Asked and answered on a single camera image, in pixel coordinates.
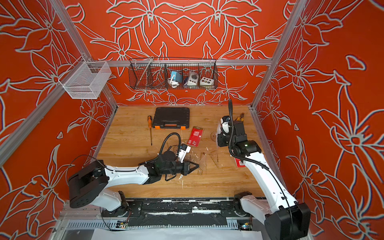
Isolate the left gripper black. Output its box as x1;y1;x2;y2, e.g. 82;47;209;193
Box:
161;160;201;178

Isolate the clear protractor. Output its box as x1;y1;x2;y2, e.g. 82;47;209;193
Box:
210;132;217;143

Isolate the clear triangle ruler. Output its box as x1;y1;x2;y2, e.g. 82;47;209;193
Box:
209;154;220;169

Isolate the red ruler set package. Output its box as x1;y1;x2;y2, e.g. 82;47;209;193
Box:
235;158;245;168
187;126;204;147
215;123;222;147

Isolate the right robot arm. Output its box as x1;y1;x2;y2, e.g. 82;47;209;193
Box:
217;100;312;240

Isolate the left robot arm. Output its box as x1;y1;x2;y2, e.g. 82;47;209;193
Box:
68;151;200;212

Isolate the black orange tool case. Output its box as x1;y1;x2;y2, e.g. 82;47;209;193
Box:
152;107;190;130

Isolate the white dotted cube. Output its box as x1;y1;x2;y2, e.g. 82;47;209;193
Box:
200;77;214;87

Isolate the white timer device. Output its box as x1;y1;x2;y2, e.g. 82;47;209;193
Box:
184;72;200;87

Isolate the blue white small box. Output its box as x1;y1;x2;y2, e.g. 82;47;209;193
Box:
170;71;183;84

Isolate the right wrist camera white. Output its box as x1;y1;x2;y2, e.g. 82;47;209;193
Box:
219;116;232;136

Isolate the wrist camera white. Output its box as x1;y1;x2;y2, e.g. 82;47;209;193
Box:
178;144;191;163
219;116;232;136

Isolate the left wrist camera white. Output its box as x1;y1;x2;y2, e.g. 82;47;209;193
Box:
178;144;191;163

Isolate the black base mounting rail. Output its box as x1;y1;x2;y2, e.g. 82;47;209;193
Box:
101;198;251;230

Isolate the orange handled screwdriver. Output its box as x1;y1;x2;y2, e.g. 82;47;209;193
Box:
147;116;153;146

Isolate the black wire wall basket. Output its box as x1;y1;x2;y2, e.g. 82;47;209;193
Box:
128;58;219;90

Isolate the clear plastic wall bin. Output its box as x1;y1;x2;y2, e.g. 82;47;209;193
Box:
59;56;112;100

